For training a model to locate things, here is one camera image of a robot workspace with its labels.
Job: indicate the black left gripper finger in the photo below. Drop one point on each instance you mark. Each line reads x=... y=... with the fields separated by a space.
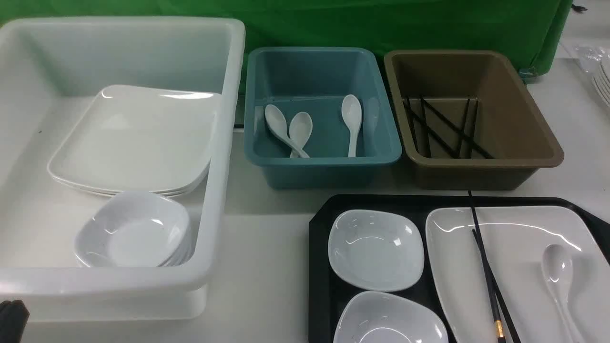
x=13 y=318

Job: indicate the white square bowl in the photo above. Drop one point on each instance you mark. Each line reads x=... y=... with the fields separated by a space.
x=378 y=317
x=375 y=250

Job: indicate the black chopstick gold tip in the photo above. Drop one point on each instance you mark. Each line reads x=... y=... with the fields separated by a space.
x=495 y=310

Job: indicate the large white square plate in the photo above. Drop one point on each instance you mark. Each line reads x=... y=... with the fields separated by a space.
x=515 y=239

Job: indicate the white plate stack top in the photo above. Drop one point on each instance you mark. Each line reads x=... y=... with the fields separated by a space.
x=133 y=138

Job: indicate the white bowl stack top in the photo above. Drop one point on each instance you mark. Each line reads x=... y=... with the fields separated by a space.
x=135 y=229

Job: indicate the large white plastic bin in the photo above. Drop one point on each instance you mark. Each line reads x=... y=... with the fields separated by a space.
x=51 y=69

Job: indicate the black serving tray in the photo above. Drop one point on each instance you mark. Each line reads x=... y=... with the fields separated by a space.
x=328 y=294

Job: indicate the white spoon left crossed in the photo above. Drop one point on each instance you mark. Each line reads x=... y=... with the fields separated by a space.
x=275 y=120

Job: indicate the teal plastic bin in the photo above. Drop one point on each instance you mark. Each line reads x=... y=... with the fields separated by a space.
x=316 y=80

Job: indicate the brown plastic bin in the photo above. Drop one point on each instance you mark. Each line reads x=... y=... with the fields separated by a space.
x=510 y=125

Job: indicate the green cloth backdrop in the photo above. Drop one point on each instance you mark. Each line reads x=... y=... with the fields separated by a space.
x=527 y=32

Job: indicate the white plates stack far right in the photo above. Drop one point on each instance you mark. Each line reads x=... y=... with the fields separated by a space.
x=601 y=79

